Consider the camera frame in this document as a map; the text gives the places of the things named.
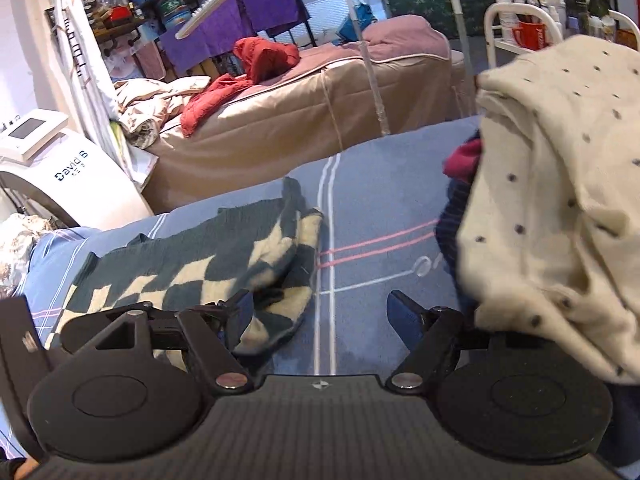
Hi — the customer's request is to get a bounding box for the blue cream checkered sweater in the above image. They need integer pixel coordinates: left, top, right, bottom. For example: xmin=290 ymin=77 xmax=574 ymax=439
xmin=46 ymin=178 xmax=323 ymax=356

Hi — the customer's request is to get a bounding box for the dark navy clothes pile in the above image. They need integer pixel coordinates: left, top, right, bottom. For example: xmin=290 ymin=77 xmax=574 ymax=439
xmin=434 ymin=131 xmax=484 ymax=306

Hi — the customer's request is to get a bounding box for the floral beige quilt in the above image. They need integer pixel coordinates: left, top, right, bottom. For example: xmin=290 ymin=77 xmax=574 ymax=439
xmin=0 ymin=212 xmax=53 ymax=299

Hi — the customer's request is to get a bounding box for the cream dotted garment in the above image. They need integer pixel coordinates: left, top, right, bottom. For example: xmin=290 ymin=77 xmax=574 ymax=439
xmin=457 ymin=36 xmax=639 ymax=385

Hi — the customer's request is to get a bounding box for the white David B machine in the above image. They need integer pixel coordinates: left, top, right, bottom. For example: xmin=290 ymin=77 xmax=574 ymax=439
xmin=1 ymin=110 xmax=152 ymax=231

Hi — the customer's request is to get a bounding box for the red garment in pile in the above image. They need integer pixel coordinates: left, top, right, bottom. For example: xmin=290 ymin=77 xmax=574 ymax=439
xmin=442 ymin=138 xmax=483 ymax=183

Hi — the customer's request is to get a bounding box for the crumpled beige blanket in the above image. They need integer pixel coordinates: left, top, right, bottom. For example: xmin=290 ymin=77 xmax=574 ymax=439
xmin=114 ymin=76 xmax=212 ymax=150

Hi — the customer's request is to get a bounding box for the white lamp pole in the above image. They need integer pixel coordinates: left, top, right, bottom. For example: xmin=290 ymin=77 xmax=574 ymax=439
xmin=346 ymin=0 xmax=390 ymax=136

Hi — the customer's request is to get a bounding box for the tan covered massage bed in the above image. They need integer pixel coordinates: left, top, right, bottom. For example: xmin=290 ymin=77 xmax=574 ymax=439
xmin=143 ymin=42 xmax=474 ymax=214

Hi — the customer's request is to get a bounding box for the red jacket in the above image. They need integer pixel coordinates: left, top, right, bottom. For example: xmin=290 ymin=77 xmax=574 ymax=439
xmin=179 ymin=36 xmax=303 ymax=139

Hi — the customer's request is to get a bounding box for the white metal cart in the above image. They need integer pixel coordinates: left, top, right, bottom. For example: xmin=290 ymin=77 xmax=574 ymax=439
xmin=482 ymin=1 xmax=640 ymax=68

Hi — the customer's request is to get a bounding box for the pink pillow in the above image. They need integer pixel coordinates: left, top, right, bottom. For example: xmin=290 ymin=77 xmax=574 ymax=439
xmin=362 ymin=14 xmax=450 ymax=61

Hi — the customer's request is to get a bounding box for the purple hanging cloth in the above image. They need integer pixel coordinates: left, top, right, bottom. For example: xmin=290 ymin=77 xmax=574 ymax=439
xmin=160 ymin=0 xmax=310 ymax=76

